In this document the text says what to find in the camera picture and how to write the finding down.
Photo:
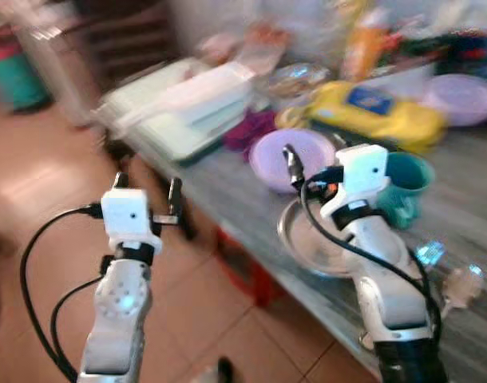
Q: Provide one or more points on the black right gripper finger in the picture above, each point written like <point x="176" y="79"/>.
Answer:
<point x="292" y="163"/>
<point x="342" y="143"/>

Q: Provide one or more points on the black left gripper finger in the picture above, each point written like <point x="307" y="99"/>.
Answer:
<point x="122" y="181"/>
<point x="175" y="196"/>

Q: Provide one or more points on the teal plastic cup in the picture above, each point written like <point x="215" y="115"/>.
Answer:
<point x="409" y="187"/>

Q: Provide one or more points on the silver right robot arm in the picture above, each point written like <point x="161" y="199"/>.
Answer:
<point x="387" y="295"/>

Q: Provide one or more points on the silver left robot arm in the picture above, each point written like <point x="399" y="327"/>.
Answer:
<point x="116" y="319"/>

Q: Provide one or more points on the lilac plastic bowl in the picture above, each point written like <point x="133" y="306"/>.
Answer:
<point x="279" y="159"/>
<point x="463" y="100"/>

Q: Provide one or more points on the yellow package with blue label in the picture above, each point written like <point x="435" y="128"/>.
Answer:
<point x="379" y="112"/>

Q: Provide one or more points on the maroon cloth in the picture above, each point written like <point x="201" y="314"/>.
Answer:
<point x="247" y="130"/>

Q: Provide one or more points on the small stainless steel bowl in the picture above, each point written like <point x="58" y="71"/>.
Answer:
<point x="298" y="80"/>

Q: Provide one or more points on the orange plastic bottle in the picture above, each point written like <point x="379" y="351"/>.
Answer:
<point x="365" y="48"/>

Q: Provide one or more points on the red plastic stool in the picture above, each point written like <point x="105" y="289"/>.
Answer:
<point x="247" y="271"/>

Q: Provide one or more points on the long white plastic box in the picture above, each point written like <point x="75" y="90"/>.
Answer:
<point x="199" y="92"/>

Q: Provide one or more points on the metal fork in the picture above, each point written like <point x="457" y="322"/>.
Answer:
<point x="429" y="254"/>

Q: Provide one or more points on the teal plastic bin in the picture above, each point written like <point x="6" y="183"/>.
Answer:
<point x="16" y="80"/>

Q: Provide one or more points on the metal spoon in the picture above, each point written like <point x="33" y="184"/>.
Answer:
<point x="465" y="283"/>

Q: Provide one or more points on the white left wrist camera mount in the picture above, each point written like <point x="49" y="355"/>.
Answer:
<point x="130" y="217"/>

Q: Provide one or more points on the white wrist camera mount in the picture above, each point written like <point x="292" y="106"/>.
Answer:
<point x="130" y="217"/>
<point x="359" y="175"/>

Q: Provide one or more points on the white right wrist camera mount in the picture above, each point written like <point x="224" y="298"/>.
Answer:
<point x="359" y="175"/>

